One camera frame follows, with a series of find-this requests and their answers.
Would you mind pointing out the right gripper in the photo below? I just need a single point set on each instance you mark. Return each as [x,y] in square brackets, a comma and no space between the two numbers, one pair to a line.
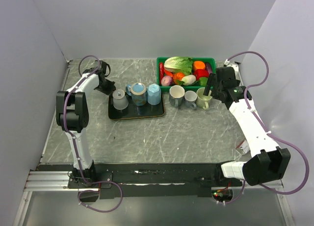
[211,82]

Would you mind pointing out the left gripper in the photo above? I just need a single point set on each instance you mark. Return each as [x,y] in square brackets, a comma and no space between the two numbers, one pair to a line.
[111,89]

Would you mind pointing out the light green mug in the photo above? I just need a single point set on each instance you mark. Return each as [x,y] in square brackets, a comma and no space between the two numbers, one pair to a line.
[202,100]

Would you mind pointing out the small grey-blue mug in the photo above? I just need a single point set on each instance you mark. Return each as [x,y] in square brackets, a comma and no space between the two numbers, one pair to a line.
[190,98]

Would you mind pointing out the large grey faceted mug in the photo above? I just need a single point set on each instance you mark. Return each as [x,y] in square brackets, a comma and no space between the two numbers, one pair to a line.
[176,96]

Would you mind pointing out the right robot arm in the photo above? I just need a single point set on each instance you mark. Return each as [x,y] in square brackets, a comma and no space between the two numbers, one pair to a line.
[268,161]

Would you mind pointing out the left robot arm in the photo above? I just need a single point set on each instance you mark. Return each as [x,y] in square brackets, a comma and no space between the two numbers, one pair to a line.
[72,116]

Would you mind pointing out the frosted grey mug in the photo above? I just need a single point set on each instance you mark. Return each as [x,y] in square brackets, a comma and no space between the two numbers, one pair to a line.
[120,101]

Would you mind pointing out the blue patterned mug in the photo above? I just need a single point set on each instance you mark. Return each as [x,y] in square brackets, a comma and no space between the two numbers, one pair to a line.
[138,93]

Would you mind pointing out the light blue faceted mug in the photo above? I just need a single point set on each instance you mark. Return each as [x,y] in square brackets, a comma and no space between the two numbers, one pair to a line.
[153,94]

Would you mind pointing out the green toy bell pepper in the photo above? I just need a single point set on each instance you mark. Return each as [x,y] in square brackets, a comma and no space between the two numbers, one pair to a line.
[202,81]

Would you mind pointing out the purple toy eggplant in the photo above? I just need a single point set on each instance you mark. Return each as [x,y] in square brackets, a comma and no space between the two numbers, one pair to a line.
[209,68]

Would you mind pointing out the red toy bell pepper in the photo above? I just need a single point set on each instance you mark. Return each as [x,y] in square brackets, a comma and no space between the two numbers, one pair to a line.
[199,73]

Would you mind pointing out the orange toy pepper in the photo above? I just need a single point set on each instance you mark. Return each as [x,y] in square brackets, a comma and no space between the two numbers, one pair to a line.
[198,65]

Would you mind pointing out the green plastic crate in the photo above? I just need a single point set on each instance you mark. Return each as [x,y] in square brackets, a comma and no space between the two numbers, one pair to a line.
[195,86]

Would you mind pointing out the white toy radish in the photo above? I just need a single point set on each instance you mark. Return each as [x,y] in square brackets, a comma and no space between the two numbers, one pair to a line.
[188,80]

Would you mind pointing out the toy cabbage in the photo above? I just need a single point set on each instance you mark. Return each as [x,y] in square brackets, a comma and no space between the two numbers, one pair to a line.
[179,64]

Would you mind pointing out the small orange toy vegetable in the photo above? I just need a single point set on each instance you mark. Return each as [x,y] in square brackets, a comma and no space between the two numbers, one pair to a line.
[178,77]

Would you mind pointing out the black serving tray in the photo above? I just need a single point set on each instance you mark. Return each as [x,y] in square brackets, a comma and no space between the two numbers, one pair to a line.
[135,112]

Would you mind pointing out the purple toy onion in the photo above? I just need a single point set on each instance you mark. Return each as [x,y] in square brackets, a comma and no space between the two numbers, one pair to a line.
[166,81]

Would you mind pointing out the red toy chili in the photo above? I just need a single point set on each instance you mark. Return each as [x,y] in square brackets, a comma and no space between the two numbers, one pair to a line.
[161,70]

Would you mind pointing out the small packaged card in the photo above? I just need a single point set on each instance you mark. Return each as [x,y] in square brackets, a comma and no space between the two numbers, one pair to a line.
[243,148]

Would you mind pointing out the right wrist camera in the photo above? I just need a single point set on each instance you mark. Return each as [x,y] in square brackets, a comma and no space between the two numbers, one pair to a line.
[234,65]

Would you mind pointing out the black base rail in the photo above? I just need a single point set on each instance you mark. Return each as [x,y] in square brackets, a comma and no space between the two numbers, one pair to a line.
[149,179]

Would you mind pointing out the aluminium frame rail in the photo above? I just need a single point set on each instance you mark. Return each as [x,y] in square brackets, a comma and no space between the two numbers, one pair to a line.
[179,136]

